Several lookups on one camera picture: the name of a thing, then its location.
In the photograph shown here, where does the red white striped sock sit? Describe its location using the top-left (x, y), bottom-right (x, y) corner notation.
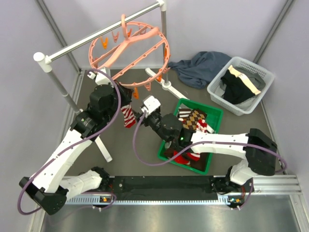
top-left (121, 103), bottom-right (136, 128)
top-left (186, 119), bottom-right (214, 161)

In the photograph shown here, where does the pink round clip hanger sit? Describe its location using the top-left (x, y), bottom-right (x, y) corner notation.
top-left (88, 14), bottom-right (170, 91)

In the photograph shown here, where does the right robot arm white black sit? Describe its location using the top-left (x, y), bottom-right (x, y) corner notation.
top-left (136, 109), bottom-right (277, 191)

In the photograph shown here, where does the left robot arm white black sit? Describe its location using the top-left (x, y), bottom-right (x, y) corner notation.
top-left (19, 82), bottom-right (133, 215)

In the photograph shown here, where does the brown white striped sock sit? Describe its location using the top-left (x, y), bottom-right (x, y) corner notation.
top-left (177, 108), bottom-right (192, 118)

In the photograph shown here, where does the brown argyle sock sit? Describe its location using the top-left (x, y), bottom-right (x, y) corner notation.
top-left (183, 109), bottom-right (207, 131)

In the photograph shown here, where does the green plastic crate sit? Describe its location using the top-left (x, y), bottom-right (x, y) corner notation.
top-left (157, 98), bottom-right (224, 175)

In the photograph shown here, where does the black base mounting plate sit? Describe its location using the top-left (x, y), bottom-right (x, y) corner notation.
top-left (110, 176), bottom-right (218, 201)

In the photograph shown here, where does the blue grey cloth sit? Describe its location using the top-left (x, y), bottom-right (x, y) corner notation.
top-left (169, 51), bottom-right (231, 89)

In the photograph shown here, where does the white and silver drying rack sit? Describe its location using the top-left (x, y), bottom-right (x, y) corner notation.
top-left (33, 0), bottom-right (190, 163)

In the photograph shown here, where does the black cream garment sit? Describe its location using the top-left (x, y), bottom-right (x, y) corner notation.
top-left (216, 65), bottom-right (261, 108)

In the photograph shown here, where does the white plastic laundry basket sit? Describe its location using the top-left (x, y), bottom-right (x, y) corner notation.
top-left (207, 57), bottom-right (275, 116)

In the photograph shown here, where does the grey garment in basket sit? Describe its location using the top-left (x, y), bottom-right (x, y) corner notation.
top-left (235, 67), bottom-right (266, 91)

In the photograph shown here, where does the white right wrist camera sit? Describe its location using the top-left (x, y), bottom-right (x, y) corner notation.
top-left (140, 95), bottom-right (161, 116)

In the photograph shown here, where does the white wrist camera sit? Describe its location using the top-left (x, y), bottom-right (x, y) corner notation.
top-left (87, 67), bottom-right (112, 86)
top-left (140, 95), bottom-right (161, 116)

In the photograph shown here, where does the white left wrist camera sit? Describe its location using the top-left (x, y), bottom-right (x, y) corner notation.
top-left (87, 67), bottom-right (112, 86)

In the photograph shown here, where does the grey slotted cable duct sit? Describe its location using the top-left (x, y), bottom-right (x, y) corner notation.
top-left (65, 194), bottom-right (231, 205)

